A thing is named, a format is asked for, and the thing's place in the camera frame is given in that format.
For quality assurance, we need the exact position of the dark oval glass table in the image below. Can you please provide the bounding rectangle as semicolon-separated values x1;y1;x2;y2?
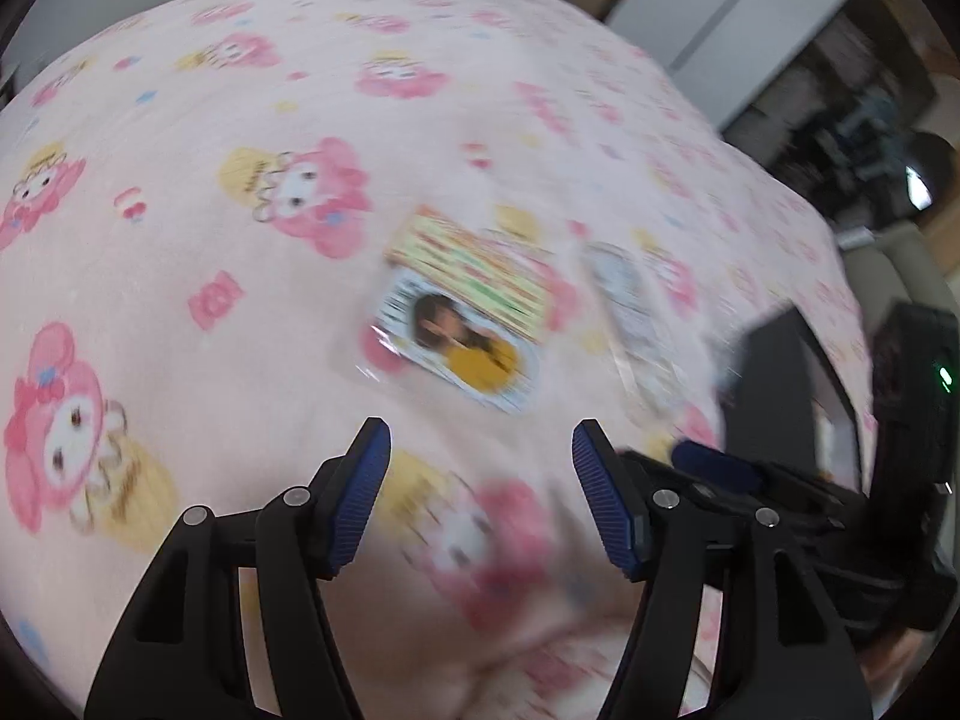
810;131;953;226

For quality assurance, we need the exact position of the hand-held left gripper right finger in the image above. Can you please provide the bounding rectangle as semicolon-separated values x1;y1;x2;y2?
571;420;875;720

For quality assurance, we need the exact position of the black glass cabinet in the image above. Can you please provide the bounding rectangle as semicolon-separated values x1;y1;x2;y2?
720;0;946;188

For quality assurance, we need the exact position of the black box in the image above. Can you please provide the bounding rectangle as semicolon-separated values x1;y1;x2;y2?
716;306;862;485

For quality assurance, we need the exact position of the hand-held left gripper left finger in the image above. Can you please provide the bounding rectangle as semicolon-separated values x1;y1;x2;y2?
84;417;392;720

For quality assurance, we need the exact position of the grey sofa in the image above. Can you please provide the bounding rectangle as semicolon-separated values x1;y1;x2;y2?
836;221;960;421

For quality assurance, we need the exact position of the packet with printed card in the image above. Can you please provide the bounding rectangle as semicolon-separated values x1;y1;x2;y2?
360;204;578;417

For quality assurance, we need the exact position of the white cabinet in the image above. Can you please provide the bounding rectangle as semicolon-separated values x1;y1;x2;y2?
607;0;863;132

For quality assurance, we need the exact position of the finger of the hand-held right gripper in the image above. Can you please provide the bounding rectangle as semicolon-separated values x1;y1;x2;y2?
670;441;760;494

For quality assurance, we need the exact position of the pink printed blanket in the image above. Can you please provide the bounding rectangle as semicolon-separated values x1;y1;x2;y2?
0;0;878;720

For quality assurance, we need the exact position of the clear plastic packet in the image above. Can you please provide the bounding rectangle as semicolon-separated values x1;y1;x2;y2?
581;240;680;421

